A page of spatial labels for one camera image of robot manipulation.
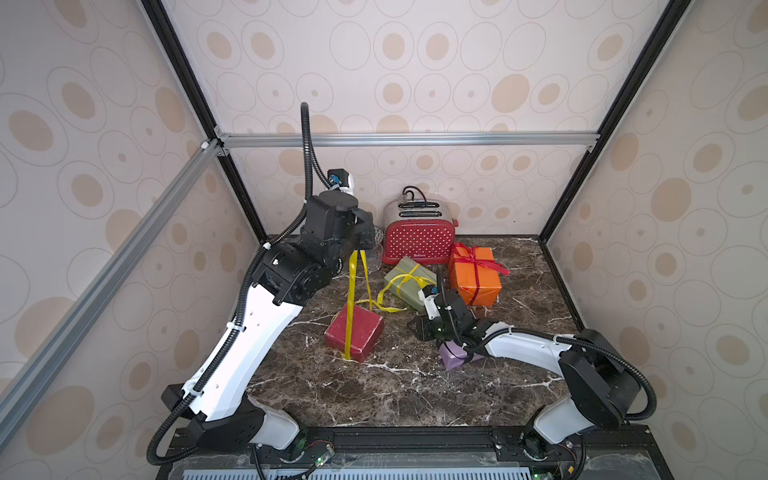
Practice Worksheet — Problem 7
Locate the yellow ribbon of red box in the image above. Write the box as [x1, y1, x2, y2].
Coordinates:
[342, 250, 404, 363]

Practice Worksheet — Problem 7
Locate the green gift box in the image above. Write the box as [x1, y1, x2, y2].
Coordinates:
[383, 256, 438, 313]

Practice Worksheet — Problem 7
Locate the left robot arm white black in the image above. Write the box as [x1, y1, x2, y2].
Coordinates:
[146, 187, 374, 466]

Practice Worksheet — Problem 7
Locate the patterned ceramic bowl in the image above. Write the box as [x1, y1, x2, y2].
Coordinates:
[374, 226, 384, 245]

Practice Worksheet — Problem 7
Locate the purple gift box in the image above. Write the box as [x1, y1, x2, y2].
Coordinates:
[438, 341, 484, 371]

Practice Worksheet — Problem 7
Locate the red gift box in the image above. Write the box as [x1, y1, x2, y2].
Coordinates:
[324, 306, 385, 363]

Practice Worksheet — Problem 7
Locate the orange gift box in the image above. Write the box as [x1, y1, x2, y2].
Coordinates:
[448, 244, 504, 308]

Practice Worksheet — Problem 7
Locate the clear plastic cup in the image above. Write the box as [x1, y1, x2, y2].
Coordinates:
[366, 244, 383, 273]

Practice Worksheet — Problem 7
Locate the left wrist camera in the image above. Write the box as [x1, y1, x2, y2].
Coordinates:
[327, 168, 354, 195]

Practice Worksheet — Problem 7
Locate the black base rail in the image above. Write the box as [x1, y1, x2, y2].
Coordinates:
[167, 423, 655, 464]

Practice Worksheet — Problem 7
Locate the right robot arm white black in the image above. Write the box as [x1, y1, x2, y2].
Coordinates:
[409, 286, 658, 459]

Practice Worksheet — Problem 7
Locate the red ribbon bow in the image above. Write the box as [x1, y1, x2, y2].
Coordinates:
[449, 241, 511, 301]

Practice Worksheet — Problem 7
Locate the left aluminium frame bar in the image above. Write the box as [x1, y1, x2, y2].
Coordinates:
[1, 138, 222, 449]

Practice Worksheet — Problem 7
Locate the horizontal aluminium frame bar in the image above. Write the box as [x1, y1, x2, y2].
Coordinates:
[221, 131, 600, 149]

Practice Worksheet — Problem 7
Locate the red polka dot toaster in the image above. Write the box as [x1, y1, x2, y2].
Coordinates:
[382, 198, 458, 265]

